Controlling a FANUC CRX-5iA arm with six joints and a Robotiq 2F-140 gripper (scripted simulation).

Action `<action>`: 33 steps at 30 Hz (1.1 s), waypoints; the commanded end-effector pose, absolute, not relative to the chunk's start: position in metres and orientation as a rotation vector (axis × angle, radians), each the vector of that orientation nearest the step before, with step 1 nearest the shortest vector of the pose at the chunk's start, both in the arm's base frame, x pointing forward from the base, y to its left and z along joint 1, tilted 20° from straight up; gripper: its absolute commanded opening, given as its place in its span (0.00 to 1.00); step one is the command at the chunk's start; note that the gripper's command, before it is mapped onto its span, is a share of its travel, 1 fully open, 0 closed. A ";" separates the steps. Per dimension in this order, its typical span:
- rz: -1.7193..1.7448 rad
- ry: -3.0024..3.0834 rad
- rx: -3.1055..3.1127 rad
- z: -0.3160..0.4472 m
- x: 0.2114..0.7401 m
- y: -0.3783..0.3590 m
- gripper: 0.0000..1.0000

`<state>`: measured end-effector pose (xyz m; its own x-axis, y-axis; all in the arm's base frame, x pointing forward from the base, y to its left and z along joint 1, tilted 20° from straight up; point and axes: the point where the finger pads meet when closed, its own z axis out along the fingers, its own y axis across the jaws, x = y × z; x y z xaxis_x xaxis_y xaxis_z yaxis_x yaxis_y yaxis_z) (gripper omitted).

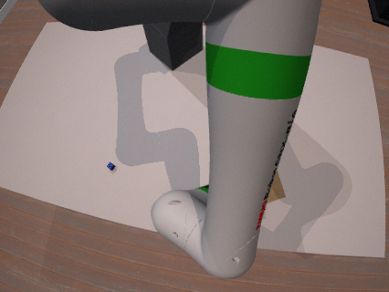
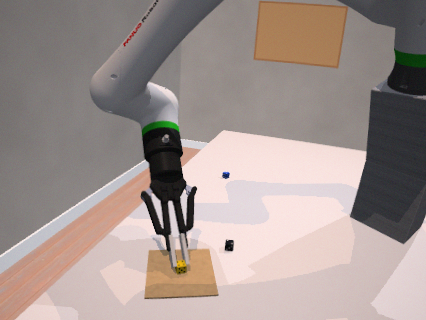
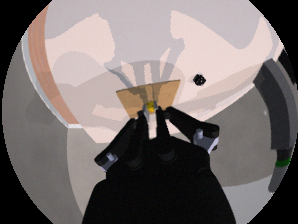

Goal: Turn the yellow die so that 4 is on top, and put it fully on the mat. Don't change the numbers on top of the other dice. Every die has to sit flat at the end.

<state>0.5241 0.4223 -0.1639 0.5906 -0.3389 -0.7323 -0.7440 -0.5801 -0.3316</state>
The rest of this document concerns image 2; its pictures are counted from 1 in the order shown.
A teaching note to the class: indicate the black die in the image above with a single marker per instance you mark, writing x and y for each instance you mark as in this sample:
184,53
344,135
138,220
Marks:
229,245

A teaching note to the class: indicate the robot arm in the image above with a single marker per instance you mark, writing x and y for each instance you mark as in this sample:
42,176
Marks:
121,86

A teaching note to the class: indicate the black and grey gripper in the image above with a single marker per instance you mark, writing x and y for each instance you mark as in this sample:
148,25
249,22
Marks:
169,185

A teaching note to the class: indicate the yellow die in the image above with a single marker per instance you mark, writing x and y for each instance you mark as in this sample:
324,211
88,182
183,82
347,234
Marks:
181,267

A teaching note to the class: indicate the tan square mat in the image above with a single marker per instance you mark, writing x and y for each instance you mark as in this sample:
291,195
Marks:
162,281

